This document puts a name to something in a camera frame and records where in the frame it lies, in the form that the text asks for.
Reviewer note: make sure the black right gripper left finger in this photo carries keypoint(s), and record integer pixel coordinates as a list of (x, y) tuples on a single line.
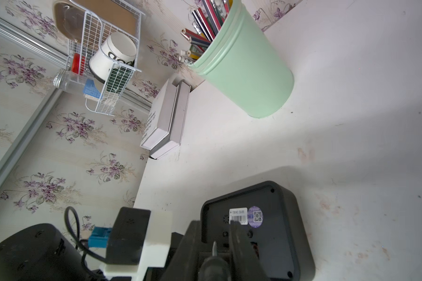
[(184, 264)]

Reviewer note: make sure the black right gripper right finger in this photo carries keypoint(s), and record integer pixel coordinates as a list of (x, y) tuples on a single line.
[(245, 263)]

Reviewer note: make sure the black square alarm clock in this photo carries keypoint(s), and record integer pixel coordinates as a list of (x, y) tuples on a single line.
[(271, 219)]

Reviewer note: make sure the black handled screwdriver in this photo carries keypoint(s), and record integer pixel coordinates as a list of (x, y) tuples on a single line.
[(214, 268)]

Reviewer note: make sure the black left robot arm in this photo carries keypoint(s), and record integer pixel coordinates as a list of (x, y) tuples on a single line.
[(39, 253)]

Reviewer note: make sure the white book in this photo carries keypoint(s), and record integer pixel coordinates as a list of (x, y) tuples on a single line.
[(160, 118)]

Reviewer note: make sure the grey book underneath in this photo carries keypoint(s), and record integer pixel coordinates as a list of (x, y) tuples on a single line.
[(173, 140)]

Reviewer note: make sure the green pencil cup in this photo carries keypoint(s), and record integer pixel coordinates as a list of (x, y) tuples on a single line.
[(243, 64)]

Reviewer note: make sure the clear plastic bottle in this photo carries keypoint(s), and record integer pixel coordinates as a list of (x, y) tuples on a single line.
[(73, 83)]

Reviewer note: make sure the coloured pencils bundle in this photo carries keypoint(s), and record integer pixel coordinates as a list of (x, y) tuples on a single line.
[(208, 19)]

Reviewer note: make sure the brown cardboard box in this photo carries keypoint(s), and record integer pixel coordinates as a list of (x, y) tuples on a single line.
[(112, 13)]

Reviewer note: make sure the white wire basket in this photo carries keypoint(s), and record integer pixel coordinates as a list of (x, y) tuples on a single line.
[(86, 32)]

